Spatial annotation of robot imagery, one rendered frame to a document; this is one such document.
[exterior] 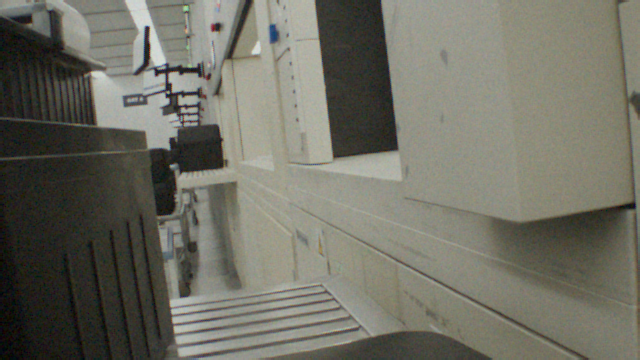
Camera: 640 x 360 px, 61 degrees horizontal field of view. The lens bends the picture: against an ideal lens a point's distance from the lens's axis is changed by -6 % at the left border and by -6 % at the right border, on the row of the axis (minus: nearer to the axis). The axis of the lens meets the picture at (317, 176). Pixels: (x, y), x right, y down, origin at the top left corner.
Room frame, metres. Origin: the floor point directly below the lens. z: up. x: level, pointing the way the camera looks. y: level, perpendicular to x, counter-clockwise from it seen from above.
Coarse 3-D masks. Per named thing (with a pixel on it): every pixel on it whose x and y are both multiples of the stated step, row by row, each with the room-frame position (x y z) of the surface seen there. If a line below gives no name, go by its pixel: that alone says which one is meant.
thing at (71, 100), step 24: (0, 24) 0.26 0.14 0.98; (24, 24) 0.34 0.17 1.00; (48, 24) 0.32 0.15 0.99; (0, 48) 0.28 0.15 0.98; (24, 48) 0.31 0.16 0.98; (48, 48) 0.32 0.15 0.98; (72, 48) 0.36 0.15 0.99; (0, 72) 0.28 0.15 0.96; (24, 72) 0.31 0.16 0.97; (48, 72) 0.34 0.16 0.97; (72, 72) 0.38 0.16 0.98; (0, 96) 0.27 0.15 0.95; (24, 96) 0.30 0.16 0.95; (48, 96) 0.34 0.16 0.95; (72, 96) 0.38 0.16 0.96; (48, 120) 0.33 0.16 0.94; (72, 120) 0.37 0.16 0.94; (96, 120) 0.43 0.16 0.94
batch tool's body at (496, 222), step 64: (320, 0) 1.08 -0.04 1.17; (384, 0) 0.31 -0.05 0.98; (448, 0) 0.23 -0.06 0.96; (512, 0) 0.20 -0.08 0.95; (576, 0) 0.20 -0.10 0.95; (320, 64) 0.88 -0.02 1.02; (384, 64) 1.10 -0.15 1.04; (448, 64) 0.24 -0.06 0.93; (512, 64) 0.20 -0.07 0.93; (576, 64) 0.20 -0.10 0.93; (320, 128) 0.88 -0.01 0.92; (384, 128) 1.10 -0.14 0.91; (448, 128) 0.25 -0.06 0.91; (512, 128) 0.20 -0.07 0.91; (576, 128) 0.20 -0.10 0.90; (320, 192) 0.78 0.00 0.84; (384, 192) 0.51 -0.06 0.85; (448, 192) 0.25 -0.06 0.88; (512, 192) 0.20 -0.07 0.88; (576, 192) 0.20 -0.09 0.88; (320, 256) 0.83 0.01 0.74; (384, 256) 0.52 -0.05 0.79; (448, 256) 0.38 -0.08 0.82; (512, 256) 0.30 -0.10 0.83; (576, 256) 0.24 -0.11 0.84; (448, 320) 0.39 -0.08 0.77; (512, 320) 0.31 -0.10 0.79; (576, 320) 0.24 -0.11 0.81
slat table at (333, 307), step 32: (256, 288) 0.59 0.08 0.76; (288, 288) 0.57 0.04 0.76; (320, 288) 0.56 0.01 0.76; (352, 288) 0.54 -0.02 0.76; (192, 320) 0.49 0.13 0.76; (224, 320) 0.48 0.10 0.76; (256, 320) 0.48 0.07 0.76; (288, 320) 0.47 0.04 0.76; (320, 320) 0.46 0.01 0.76; (352, 320) 0.45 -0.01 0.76; (384, 320) 0.44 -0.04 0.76; (192, 352) 0.41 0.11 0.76; (224, 352) 0.41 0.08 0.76; (256, 352) 0.40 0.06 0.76; (288, 352) 0.39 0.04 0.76
